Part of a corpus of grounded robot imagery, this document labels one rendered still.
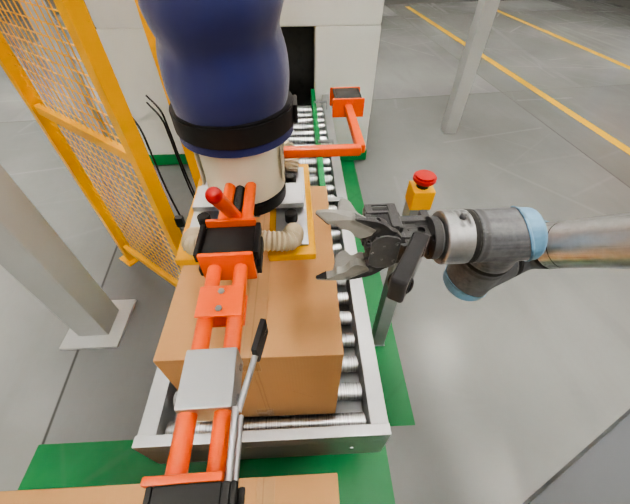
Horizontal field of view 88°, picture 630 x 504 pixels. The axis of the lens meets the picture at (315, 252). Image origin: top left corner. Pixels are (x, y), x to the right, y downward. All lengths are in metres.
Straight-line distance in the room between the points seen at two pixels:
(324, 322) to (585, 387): 1.61
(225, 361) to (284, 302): 0.39
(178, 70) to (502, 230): 0.54
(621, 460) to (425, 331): 1.05
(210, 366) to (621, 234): 0.59
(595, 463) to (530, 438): 0.84
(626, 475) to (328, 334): 0.72
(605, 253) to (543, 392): 1.42
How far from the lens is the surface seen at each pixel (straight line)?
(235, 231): 0.54
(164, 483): 0.39
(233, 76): 0.55
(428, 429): 1.72
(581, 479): 1.03
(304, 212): 0.75
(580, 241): 0.67
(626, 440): 1.13
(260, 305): 0.78
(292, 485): 1.06
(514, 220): 0.59
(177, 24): 0.55
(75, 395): 2.04
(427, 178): 1.04
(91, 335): 2.16
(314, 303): 0.78
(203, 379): 0.41
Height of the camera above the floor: 1.60
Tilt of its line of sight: 47 degrees down
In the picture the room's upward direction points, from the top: straight up
